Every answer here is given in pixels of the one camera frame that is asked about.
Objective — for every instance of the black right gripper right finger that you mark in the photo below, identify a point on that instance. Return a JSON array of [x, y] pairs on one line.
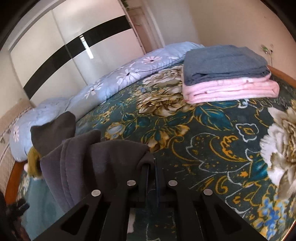
[[199, 216]]

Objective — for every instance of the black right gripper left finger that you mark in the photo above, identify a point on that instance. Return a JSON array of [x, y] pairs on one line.
[[102, 217]]

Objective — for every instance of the teal floral bed blanket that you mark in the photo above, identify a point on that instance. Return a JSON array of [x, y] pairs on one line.
[[208, 145]]

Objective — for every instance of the mustard yellow knit garment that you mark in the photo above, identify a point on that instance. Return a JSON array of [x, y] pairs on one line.
[[33, 164]]

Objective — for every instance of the beige fleece garment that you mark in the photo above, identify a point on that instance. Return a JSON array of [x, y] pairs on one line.
[[25, 167]]

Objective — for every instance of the beige quilted headboard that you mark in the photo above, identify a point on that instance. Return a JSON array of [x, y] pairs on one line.
[[9, 143]]

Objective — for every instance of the light blue floral quilt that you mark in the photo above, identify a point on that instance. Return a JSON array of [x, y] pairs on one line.
[[94, 94]]

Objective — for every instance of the folded pink blanket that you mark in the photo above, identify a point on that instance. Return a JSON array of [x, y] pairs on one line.
[[230, 89]]

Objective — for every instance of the folded blue grey blanket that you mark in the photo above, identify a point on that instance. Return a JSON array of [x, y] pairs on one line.
[[222, 62]]

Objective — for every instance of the white wardrobe with black stripe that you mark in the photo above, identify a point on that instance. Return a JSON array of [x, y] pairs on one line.
[[62, 46]]

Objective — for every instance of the green hanging plant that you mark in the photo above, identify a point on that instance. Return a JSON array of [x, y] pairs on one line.
[[125, 4]]

